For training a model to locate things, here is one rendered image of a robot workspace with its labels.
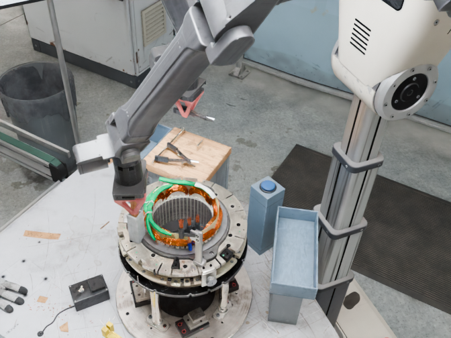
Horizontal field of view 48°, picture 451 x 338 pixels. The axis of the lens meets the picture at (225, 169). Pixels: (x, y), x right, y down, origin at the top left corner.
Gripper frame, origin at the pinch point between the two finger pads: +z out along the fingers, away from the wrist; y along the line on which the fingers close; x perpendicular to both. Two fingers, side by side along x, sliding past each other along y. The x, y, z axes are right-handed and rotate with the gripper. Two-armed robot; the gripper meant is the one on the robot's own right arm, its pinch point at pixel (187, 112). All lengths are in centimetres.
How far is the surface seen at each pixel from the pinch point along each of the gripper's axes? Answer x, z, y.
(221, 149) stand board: 10.1, 11.7, -2.9
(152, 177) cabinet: -4.5, 17.6, 12.4
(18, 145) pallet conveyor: -74, 44, 0
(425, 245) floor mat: 87, 115, -99
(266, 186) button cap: 27.6, 13.5, 3.4
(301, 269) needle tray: 46, 15, 24
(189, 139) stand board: -0.3, 11.9, -2.2
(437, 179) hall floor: 85, 116, -155
